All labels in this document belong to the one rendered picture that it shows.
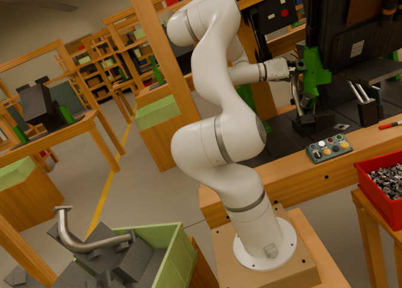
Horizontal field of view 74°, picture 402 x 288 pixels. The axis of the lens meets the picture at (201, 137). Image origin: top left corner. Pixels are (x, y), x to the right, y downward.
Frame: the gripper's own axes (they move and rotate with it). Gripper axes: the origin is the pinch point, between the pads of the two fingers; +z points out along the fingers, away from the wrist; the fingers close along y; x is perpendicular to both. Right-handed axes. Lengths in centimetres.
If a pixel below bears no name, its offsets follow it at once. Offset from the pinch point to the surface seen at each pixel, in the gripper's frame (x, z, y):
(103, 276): -6, -85, -74
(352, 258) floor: 74, 32, -88
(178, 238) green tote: -6, -60, -65
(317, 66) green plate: -7.9, 4.6, -5.6
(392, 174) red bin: -15, 13, -55
